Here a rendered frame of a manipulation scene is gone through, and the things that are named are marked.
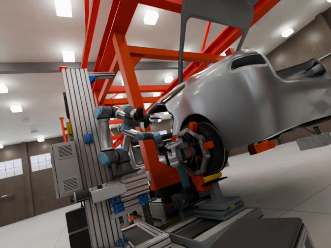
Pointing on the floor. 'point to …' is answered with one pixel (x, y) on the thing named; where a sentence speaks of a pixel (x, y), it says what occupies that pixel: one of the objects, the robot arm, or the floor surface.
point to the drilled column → (146, 214)
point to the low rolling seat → (265, 234)
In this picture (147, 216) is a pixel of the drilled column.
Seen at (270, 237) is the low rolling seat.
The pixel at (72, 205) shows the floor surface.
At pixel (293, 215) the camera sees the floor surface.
